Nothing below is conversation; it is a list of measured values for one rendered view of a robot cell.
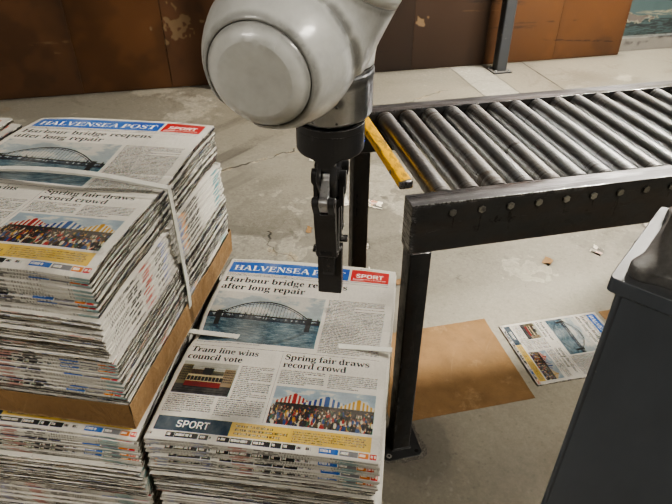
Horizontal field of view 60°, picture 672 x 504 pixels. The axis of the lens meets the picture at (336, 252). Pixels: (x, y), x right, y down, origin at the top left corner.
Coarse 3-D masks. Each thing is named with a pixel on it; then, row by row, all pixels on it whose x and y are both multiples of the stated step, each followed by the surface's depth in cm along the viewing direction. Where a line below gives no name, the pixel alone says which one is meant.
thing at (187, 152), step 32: (32, 128) 86; (64, 128) 86; (96, 128) 86; (128, 128) 86; (160, 128) 85; (192, 128) 85; (0, 160) 78; (32, 160) 78; (64, 160) 78; (96, 160) 78; (128, 160) 77; (160, 160) 77; (192, 160) 80; (192, 192) 81; (192, 224) 81; (224, 224) 94; (192, 256) 82
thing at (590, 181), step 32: (448, 192) 123; (480, 192) 123; (512, 192) 123; (544, 192) 124; (576, 192) 126; (608, 192) 128; (640, 192) 130; (416, 224) 121; (448, 224) 123; (480, 224) 125; (512, 224) 127; (544, 224) 129; (576, 224) 131; (608, 224) 133
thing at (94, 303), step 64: (0, 192) 71; (0, 256) 59; (64, 256) 59; (128, 256) 65; (0, 320) 62; (64, 320) 60; (128, 320) 66; (0, 384) 70; (64, 384) 66; (128, 384) 66
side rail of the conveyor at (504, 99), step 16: (480, 96) 169; (496, 96) 169; (512, 96) 169; (528, 96) 169; (544, 96) 169; (560, 96) 169; (608, 96) 173; (400, 112) 161; (416, 112) 162; (464, 112) 166; (368, 144) 165
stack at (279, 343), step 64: (256, 320) 86; (320, 320) 86; (384, 320) 86; (192, 384) 76; (256, 384) 76; (320, 384) 76; (384, 384) 76; (0, 448) 74; (64, 448) 72; (128, 448) 71; (192, 448) 70; (256, 448) 68; (320, 448) 68; (384, 448) 82
